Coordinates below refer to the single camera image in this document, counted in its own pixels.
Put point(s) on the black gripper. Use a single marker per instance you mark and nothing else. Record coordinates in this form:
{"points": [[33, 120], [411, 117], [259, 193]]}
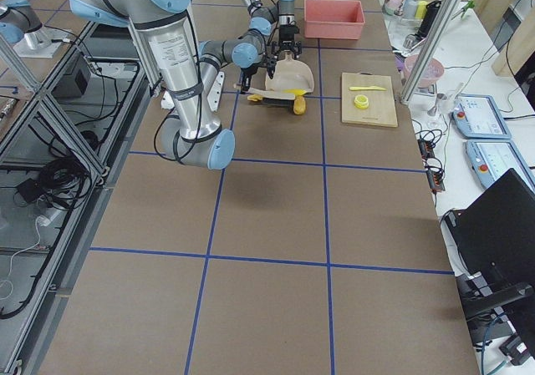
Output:
{"points": [[249, 73], [287, 38]]}

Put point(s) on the beige hand brush black bristles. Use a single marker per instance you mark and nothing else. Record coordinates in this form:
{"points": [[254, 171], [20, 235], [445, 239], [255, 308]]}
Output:
{"points": [[272, 98]]}

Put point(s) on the beige plastic dustpan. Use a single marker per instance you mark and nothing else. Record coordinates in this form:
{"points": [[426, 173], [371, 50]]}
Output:
{"points": [[290, 74]]}

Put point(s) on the pink plastic bin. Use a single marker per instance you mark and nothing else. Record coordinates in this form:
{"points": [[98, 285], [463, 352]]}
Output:
{"points": [[333, 19]]}

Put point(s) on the tan toy ginger root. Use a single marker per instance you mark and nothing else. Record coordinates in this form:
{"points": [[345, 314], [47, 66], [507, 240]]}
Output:
{"points": [[255, 97]]}

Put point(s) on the brown toy potato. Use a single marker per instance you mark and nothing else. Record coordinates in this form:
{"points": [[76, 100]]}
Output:
{"points": [[299, 105]]}

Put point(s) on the yellow plastic knife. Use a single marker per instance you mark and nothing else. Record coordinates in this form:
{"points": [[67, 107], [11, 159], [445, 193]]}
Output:
{"points": [[367, 88]]}

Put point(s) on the yellow lemon slices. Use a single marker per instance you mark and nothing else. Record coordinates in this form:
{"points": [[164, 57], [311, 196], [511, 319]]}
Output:
{"points": [[361, 101]]}

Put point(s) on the wooden cutting board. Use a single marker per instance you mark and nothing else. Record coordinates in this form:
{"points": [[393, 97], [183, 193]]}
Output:
{"points": [[381, 111]]}

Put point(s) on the stacked pastel cups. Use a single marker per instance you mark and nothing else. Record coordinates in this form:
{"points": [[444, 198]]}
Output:
{"points": [[406, 9]]}

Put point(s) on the pink bowl with clear pieces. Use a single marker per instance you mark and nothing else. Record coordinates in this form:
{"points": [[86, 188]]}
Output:
{"points": [[433, 71]]}

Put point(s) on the upper blue teach pendant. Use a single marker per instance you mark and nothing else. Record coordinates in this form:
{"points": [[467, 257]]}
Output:
{"points": [[492, 158]]}

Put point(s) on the black monitor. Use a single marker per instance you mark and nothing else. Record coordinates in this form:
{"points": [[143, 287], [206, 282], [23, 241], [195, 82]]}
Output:
{"points": [[495, 234]]}

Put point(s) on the black monitor stand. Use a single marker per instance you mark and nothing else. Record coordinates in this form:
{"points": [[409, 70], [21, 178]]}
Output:
{"points": [[481, 305]]}

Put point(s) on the aluminium frame post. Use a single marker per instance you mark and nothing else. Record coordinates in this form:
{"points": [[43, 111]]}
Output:
{"points": [[437, 29]]}

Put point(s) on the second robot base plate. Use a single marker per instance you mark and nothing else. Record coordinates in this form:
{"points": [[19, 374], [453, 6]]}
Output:
{"points": [[23, 29]]}

